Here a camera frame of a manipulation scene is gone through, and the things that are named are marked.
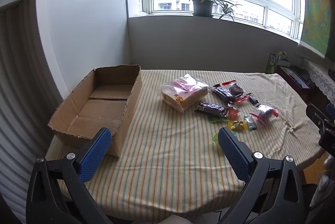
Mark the white corrugated panel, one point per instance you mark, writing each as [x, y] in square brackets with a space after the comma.
[18, 108]

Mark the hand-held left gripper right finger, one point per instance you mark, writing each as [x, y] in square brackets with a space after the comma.
[233, 150]

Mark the wall map poster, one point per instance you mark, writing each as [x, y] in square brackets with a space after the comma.
[316, 17]

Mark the yellow candy packet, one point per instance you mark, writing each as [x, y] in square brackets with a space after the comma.
[236, 125]

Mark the light green candy packet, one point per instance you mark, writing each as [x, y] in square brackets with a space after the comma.
[250, 122]

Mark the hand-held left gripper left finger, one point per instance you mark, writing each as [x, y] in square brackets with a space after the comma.
[95, 153]

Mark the green printed box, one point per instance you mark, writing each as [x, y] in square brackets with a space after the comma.
[274, 61]

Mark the clear red-edged cake packet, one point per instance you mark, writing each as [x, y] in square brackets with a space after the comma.
[264, 114]
[235, 88]

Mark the sliced bread bag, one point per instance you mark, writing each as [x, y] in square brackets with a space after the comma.
[183, 95]

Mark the green red-label snack packet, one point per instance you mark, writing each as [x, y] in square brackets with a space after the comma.
[216, 119]

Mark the dark wooden side cabinet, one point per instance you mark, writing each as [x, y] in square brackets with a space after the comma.
[293, 80]

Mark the pale green candy wrapper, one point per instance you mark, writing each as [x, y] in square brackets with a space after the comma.
[214, 140]

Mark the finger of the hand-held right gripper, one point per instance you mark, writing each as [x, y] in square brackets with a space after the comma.
[320, 119]
[331, 108]

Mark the red orange candy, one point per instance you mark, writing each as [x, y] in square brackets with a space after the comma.
[233, 112]

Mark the cardboard box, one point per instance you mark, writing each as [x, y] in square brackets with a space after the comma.
[102, 106]

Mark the dark chocolate bar wrapper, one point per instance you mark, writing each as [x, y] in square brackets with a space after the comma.
[223, 93]
[210, 108]

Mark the striped tablecloth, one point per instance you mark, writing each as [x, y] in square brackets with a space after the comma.
[170, 156]

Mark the white lace cloth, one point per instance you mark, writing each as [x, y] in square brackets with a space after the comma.
[320, 77]

